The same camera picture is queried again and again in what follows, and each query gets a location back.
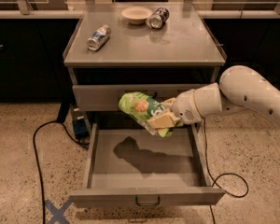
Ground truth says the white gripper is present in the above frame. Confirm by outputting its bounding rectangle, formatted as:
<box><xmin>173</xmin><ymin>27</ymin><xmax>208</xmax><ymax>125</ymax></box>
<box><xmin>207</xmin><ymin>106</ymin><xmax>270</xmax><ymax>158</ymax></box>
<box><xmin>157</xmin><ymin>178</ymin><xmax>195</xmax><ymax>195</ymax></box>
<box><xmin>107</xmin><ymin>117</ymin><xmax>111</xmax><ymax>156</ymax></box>
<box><xmin>147</xmin><ymin>90</ymin><xmax>203</xmax><ymax>129</ymax></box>

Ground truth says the green rice chip bag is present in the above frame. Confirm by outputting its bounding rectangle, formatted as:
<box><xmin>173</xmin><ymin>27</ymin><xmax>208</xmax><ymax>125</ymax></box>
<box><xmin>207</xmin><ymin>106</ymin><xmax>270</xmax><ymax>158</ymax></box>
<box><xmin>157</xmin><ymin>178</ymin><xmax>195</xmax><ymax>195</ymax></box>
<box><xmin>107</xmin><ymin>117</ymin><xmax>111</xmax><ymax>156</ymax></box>
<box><xmin>119</xmin><ymin>91</ymin><xmax>182</xmax><ymax>137</ymax></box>

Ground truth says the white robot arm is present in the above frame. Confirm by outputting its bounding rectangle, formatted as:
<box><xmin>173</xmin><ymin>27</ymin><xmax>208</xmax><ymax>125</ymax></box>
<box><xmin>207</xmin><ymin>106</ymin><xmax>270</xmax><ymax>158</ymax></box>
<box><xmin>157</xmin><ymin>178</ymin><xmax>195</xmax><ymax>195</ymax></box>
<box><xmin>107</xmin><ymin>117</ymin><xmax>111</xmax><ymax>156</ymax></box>
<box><xmin>147</xmin><ymin>65</ymin><xmax>280</xmax><ymax>130</ymax></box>

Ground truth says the grey drawer cabinet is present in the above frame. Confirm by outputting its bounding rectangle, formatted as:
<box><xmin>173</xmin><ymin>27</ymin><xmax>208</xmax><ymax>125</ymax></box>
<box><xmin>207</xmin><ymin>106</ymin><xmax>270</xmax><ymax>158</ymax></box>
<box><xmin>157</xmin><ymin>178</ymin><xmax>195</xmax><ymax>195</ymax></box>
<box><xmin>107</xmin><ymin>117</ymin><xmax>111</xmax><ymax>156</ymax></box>
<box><xmin>64</xmin><ymin>3</ymin><xmax>225</xmax><ymax>133</ymax></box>

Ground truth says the closed grey upper drawer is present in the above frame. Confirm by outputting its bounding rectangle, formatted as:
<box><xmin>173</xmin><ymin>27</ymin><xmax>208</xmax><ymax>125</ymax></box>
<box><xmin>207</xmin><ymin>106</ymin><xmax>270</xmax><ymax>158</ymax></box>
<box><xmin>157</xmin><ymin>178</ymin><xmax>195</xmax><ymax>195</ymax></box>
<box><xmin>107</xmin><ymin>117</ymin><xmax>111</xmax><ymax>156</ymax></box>
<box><xmin>73</xmin><ymin>84</ymin><xmax>205</xmax><ymax>111</ymax></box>

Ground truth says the open grey middle drawer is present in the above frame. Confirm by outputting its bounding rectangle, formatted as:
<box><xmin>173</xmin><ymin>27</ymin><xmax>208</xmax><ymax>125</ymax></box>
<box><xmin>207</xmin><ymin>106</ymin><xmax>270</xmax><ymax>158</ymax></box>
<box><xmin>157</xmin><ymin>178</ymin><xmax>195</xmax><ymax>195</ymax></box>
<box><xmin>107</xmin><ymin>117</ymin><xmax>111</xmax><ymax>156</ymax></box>
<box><xmin>70</xmin><ymin>125</ymin><xmax>225</xmax><ymax>208</ymax></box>

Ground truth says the blue power box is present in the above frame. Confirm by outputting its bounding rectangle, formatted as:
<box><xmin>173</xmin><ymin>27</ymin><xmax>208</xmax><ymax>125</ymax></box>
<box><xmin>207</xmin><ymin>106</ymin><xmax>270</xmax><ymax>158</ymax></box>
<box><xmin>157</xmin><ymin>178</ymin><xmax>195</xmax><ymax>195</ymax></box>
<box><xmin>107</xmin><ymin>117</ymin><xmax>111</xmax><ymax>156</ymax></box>
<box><xmin>70</xmin><ymin>105</ymin><xmax>89</xmax><ymax>139</ymax></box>

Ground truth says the dark soda can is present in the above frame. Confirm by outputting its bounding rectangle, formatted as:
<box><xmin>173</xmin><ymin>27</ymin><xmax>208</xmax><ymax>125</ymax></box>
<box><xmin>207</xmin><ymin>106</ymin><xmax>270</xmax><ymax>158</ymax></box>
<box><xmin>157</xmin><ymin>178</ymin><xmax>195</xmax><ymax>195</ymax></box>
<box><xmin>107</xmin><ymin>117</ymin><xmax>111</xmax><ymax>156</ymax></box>
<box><xmin>146</xmin><ymin>7</ymin><xmax>170</xmax><ymax>29</ymax></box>

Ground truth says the beige bowl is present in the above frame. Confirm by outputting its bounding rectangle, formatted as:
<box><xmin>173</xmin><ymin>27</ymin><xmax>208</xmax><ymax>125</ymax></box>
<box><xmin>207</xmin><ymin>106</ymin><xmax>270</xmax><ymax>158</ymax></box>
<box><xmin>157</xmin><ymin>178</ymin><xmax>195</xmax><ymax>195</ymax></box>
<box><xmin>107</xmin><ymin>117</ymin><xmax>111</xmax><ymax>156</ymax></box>
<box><xmin>121</xmin><ymin>7</ymin><xmax>152</xmax><ymax>25</ymax></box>

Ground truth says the blue tape cross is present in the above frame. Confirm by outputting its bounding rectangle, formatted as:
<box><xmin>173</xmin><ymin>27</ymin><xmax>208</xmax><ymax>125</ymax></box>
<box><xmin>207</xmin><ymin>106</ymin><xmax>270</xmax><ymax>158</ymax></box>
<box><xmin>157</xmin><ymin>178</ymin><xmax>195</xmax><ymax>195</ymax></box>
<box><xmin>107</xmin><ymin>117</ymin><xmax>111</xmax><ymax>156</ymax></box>
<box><xmin>45</xmin><ymin>200</ymin><xmax>72</xmax><ymax>224</ymax></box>

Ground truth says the black cable right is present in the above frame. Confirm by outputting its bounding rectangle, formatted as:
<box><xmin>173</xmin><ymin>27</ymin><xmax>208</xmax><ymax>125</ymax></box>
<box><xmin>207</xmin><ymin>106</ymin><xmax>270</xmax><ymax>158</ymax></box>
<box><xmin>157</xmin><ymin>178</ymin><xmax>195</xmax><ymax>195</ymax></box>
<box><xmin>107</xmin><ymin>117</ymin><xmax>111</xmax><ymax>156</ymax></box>
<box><xmin>203</xmin><ymin>119</ymin><xmax>250</xmax><ymax>224</ymax></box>

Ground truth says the black cable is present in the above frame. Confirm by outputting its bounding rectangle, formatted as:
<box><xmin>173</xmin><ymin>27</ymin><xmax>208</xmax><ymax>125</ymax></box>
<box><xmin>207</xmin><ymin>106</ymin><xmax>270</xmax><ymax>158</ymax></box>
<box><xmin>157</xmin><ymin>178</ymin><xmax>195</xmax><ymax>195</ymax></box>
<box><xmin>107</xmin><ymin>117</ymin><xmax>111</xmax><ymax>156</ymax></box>
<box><xmin>203</xmin><ymin>119</ymin><xmax>250</xmax><ymax>224</ymax></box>
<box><xmin>32</xmin><ymin>119</ymin><xmax>91</xmax><ymax>224</ymax></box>

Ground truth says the black cable left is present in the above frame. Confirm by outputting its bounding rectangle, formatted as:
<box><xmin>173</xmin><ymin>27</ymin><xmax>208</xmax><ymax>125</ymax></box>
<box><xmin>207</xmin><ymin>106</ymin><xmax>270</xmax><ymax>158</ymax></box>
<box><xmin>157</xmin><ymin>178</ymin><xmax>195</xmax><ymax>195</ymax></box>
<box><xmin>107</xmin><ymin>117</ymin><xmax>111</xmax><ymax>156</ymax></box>
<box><xmin>32</xmin><ymin>119</ymin><xmax>91</xmax><ymax>224</ymax></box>

